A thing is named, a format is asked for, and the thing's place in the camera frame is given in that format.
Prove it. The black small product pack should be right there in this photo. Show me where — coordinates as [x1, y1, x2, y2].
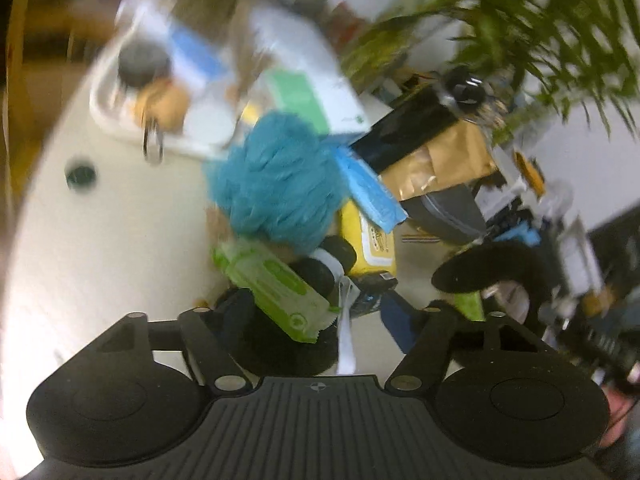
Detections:
[350, 271, 398, 318]

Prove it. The green wet wipes pack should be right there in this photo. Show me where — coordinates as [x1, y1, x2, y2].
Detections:
[213, 238, 338, 344]

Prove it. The yellow wet wipes pack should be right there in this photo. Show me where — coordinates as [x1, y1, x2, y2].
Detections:
[337, 200, 397, 276]

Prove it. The grey zippered case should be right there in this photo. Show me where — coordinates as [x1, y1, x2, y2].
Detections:
[400, 184, 487, 245]

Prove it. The black rolled item white band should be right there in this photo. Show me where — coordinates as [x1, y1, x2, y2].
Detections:
[309, 235, 357, 298]

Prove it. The blue plastic glove pack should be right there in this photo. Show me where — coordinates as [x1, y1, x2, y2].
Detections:
[332, 146, 408, 234]

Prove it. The teal mesh bath loofah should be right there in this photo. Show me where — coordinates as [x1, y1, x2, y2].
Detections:
[204, 110, 348, 255]

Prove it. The brown paper bag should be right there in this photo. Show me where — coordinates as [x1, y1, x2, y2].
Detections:
[381, 122, 497, 200]

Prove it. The small black bottle cap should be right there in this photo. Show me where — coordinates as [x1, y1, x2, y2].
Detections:
[64, 158, 98, 192]

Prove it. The black thermos bottle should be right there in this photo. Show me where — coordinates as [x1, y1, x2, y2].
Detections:
[352, 65, 487, 174]

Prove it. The white oval tray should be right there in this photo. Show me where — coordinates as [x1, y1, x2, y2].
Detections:
[89, 32, 238, 162]

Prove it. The black round jar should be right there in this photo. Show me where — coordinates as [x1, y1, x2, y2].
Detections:
[117, 40, 171, 89]

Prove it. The white green tissue box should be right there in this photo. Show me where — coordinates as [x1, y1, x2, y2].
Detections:
[250, 3, 370, 143]

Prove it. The green bamboo plant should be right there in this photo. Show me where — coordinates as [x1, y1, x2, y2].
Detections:
[341, 0, 639, 140]

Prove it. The white blue tube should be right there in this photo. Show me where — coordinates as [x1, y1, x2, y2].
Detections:
[115, 0, 231, 92]

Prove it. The tan plush keychain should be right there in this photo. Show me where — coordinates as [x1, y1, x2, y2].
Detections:
[134, 78, 191, 132]

